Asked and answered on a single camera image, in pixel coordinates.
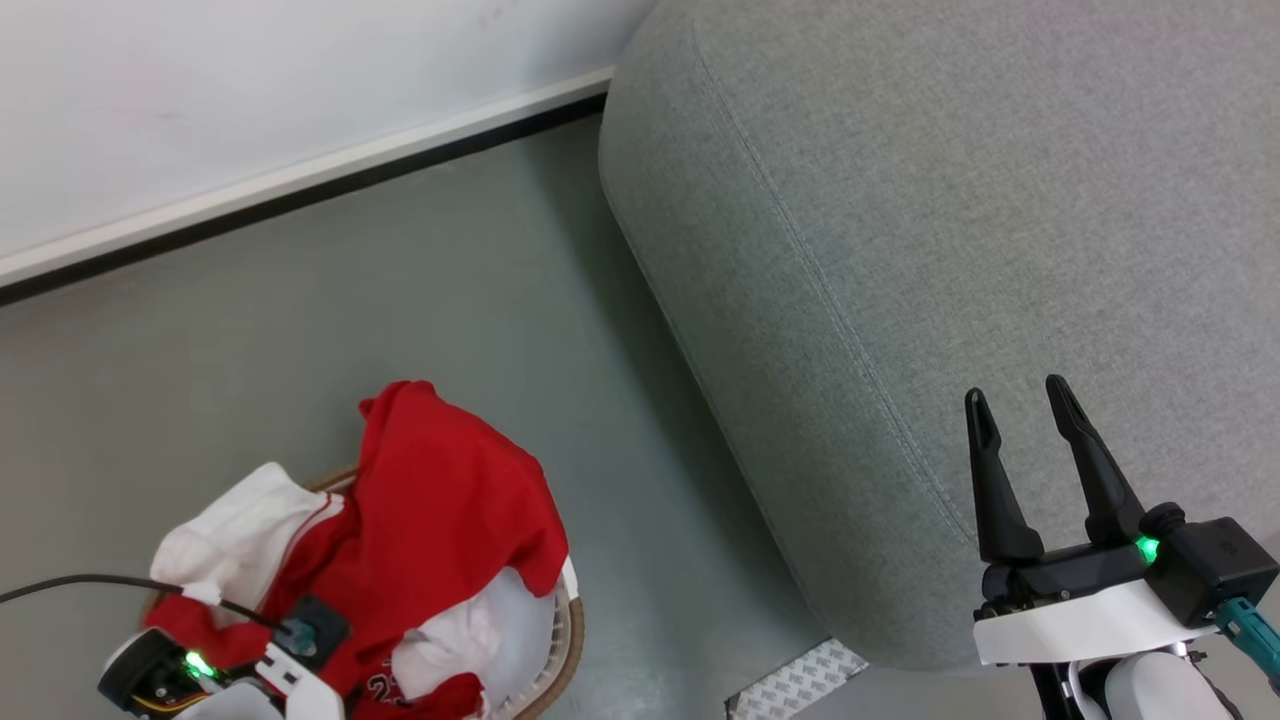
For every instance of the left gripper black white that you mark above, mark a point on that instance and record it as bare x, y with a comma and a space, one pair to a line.
150, 675

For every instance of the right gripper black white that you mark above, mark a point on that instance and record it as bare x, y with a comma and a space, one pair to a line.
1080, 615

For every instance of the white garment with red stripe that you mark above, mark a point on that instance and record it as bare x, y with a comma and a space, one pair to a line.
250, 530

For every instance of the red sports jersey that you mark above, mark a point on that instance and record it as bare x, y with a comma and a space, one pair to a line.
440, 500

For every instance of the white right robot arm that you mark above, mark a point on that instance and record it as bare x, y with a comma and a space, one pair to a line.
1160, 695

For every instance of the white laundry basket brown rim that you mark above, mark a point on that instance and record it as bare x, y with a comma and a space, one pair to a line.
565, 640

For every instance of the white patterned floor sticker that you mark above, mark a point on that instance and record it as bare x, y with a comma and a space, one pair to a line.
800, 685

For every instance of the grey fabric sofa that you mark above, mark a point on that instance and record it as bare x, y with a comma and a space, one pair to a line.
900, 200

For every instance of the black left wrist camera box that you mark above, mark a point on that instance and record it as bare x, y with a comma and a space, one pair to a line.
322, 625

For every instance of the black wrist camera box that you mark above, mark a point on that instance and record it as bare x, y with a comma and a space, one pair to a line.
1215, 565
322, 625

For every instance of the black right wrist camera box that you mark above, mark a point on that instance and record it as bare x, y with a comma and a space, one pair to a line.
1215, 565

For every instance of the white wall baseboard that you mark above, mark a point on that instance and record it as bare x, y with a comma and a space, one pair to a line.
300, 180

